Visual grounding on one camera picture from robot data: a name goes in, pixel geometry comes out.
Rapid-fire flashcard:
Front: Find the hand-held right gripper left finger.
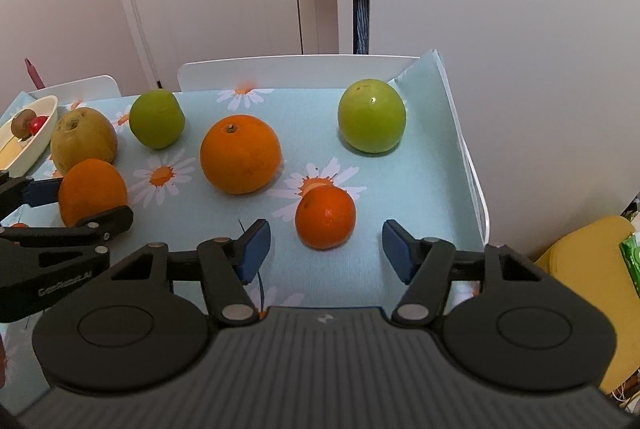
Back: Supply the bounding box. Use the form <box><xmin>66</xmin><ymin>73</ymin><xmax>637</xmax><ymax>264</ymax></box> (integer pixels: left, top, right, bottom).
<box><xmin>111</xmin><ymin>219</ymin><xmax>272</xmax><ymax>327</ymax></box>

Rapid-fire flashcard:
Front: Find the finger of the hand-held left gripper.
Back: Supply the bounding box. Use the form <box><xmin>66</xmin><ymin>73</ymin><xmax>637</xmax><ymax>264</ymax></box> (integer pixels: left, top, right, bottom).
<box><xmin>0</xmin><ymin>171</ymin><xmax>64</xmax><ymax>222</ymax></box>
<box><xmin>0</xmin><ymin>205</ymin><xmax>134</xmax><ymax>251</ymax></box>

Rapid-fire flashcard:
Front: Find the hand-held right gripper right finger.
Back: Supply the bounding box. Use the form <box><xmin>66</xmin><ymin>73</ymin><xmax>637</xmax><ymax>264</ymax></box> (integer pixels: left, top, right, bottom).
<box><xmin>382</xmin><ymin>219</ymin><xmax>543</xmax><ymax>325</ymax></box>

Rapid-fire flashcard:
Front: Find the medium orange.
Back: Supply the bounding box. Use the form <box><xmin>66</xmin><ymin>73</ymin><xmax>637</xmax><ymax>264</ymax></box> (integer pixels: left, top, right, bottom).
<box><xmin>58</xmin><ymin>158</ymin><xmax>129</xmax><ymax>228</ymax></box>

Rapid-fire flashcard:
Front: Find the cream oval bowl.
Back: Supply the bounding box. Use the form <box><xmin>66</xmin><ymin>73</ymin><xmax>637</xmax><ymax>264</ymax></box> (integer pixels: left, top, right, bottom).
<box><xmin>0</xmin><ymin>95</ymin><xmax>60</xmax><ymax>178</ymax></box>

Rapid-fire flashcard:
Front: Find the yellow apple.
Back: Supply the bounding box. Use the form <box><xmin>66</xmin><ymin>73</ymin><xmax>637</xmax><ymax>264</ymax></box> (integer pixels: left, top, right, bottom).
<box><xmin>51</xmin><ymin>107</ymin><xmax>119</xmax><ymax>176</ymax></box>

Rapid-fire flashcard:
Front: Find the small reddish tangerine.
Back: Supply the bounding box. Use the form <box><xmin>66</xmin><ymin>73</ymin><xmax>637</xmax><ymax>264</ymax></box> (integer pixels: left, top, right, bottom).
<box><xmin>294</xmin><ymin>185</ymin><xmax>357</xmax><ymax>251</ymax></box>

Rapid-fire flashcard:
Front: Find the large orange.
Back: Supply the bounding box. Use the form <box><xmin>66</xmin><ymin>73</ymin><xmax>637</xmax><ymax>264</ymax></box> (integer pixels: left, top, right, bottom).
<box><xmin>200</xmin><ymin>115</ymin><xmax>282</xmax><ymax>196</ymax></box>

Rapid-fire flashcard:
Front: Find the small green apple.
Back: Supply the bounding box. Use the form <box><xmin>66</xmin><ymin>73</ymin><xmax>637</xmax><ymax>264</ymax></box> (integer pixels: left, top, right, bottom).
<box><xmin>129</xmin><ymin>90</ymin><xmax>186</xmax><ymax>150</ymax></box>

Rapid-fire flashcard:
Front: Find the green lime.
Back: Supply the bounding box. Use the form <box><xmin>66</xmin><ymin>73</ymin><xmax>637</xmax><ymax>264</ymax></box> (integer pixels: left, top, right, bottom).
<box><xmin>337</xmin><ymin>79</ymin><xmax>407</xmax><ymax>154</ymax></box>

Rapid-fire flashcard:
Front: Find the brown kiwi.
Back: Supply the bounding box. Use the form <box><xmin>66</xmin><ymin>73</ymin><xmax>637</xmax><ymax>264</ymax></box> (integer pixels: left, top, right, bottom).
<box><xmin>11</xmin><ymin>110</ymin><xmax>38</xmax><ymax>140</ymax></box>

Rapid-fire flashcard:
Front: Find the daisy print tablecloth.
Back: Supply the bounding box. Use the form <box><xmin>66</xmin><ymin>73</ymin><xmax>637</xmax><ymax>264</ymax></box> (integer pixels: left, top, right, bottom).
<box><xmin>0</xmin><ymin>50</ymin><xmax>488</xmax><ymax>385</ymax></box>

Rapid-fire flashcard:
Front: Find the white chair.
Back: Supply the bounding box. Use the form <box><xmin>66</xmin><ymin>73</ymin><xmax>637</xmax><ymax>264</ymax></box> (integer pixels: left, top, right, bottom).
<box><xmin>30</xmin><ymin>75</ymin><xmax>121</xmax><ymax>100</ymax></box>
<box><xmin>177</xmin><ymin>54</ymin><xmax>426</xmax><ymax>92</ymax></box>

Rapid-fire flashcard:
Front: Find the pink plastic stick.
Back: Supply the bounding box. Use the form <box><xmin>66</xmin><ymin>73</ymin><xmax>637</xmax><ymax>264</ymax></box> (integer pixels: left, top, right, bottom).
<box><xmin>25</xmin><ymin>58</ymin><xmax>44</xmax><ymax>90</ymax></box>

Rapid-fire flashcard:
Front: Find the yellow chair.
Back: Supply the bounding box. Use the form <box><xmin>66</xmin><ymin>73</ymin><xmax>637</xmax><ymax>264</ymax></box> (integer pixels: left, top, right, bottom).
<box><xmin>535</xmin><ymin>215</ymin><xmax>640</xmax><ymax>395</ymax></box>

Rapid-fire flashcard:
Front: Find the green packet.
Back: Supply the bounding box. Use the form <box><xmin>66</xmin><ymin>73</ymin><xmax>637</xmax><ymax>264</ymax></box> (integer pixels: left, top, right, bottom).
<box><xmin>619</xmin><ymin>233</ymin><xmax>640</xmax><ymax>300</ymax></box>

